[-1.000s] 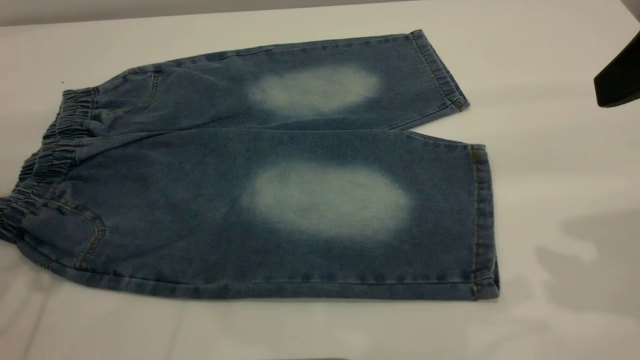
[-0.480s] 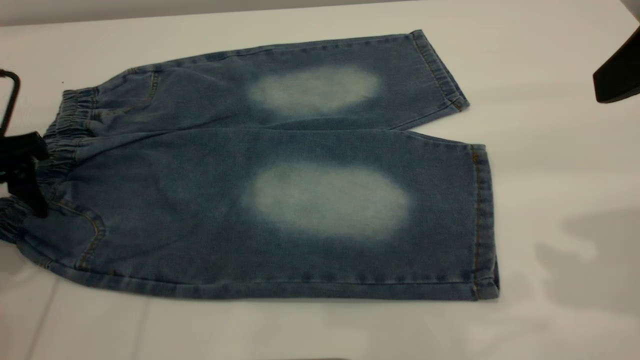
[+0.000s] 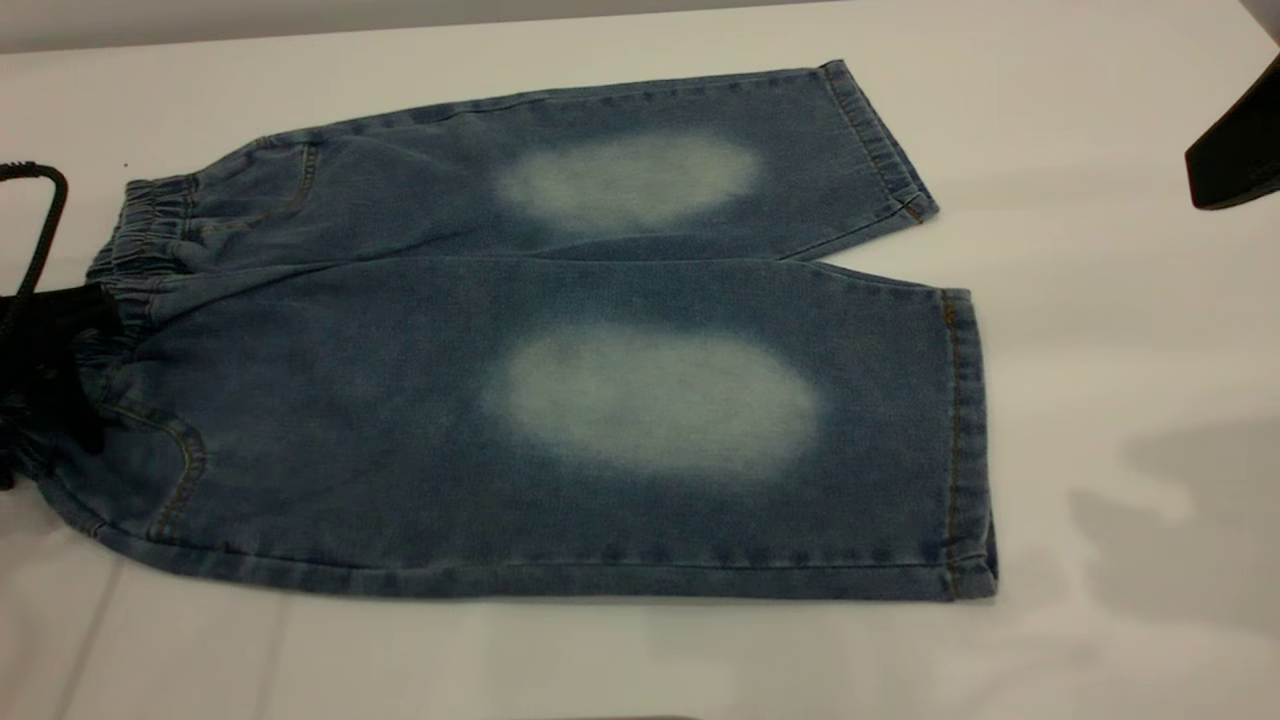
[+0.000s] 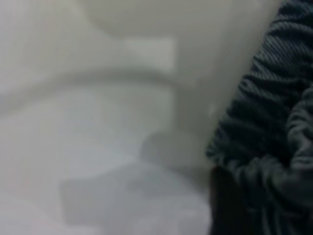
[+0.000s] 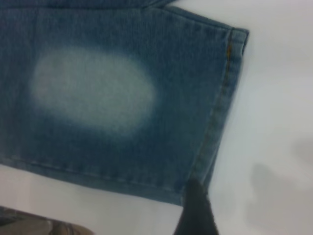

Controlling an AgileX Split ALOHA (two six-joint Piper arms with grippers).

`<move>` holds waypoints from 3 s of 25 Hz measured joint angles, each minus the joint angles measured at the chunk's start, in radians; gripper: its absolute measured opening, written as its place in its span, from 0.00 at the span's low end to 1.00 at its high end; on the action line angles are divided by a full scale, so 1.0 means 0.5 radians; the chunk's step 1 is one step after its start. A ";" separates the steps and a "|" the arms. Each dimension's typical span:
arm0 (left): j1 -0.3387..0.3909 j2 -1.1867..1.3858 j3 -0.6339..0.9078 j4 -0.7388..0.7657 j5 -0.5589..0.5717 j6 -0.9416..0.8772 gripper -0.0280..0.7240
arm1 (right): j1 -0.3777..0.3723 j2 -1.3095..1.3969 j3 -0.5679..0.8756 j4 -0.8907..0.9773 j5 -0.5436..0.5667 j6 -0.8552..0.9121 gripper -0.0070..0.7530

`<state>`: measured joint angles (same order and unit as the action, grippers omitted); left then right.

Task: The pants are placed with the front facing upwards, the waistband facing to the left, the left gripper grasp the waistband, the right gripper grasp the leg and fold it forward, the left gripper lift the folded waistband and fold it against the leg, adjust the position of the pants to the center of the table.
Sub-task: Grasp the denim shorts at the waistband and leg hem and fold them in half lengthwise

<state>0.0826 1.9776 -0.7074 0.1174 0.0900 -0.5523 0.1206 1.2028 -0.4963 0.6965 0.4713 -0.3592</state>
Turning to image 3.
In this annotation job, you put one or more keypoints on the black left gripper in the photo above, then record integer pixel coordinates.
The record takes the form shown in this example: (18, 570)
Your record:
(35, 360)

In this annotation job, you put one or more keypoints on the blue denim pants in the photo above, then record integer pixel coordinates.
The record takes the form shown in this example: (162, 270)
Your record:
(420, 400)

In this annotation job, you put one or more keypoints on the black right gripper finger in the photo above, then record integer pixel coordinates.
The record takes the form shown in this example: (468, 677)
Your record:
(1245, 150)

